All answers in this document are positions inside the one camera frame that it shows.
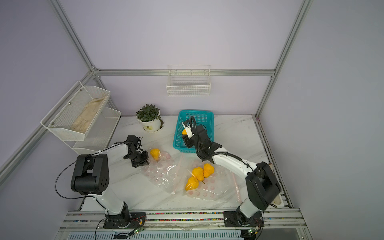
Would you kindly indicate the orange yellow pear left bag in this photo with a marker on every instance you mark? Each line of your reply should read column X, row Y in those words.
column 156, row 154

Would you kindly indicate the white mesh lower shelf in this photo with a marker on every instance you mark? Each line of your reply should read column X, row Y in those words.
column 100, row 133

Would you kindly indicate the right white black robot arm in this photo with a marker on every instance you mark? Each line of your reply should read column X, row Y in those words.
column 261, row 182

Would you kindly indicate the yellow pear right bag bottom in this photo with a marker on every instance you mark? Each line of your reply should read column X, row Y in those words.
column 192, row 184

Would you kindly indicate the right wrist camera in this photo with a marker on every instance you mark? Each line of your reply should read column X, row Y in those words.
column 189, row 126

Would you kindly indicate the white mesh shelf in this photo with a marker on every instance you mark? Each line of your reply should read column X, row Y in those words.
column 60, row 118
column 100, row 133

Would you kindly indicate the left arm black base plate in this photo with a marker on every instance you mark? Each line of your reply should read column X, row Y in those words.
column 129, row 221

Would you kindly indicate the clear zip-top bag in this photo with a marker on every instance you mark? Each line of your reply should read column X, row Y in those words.
column 166, row 174
column 221, row 186

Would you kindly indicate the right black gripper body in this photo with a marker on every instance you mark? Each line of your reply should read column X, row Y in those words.
column 192, row 142

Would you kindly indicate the beige cloth in shelf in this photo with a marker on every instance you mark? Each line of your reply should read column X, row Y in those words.
column 84, row 120

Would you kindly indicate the yellow pear right bag middle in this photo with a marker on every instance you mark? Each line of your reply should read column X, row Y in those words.
column 198, row 173

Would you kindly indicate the white mesh upper shelf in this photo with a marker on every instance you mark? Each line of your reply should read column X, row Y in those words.
column 60, row 118

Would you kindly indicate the teal plastic basket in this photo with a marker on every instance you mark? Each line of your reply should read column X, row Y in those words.
column 204, row 118

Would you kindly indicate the yellow pear right bag top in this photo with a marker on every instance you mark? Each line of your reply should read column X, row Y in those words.
column 208, row 170

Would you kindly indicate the white wire wall basket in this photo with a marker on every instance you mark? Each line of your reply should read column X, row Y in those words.
column 189, row 80

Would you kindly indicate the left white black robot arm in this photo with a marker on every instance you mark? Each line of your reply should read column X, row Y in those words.
column 91, row 175

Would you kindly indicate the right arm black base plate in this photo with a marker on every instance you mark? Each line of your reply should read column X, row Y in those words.
column 237, row 219

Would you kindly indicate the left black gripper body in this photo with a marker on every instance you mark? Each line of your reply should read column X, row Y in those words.
column 138, row 159

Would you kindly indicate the beige work glove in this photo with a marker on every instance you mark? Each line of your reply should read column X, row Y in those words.
column 278, row 201

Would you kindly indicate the potted green plant white pot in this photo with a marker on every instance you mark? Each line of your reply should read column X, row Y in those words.
column 150, row 118

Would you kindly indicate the aluminium rail with coloured beads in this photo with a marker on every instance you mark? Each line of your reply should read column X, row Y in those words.
column 187, row 220

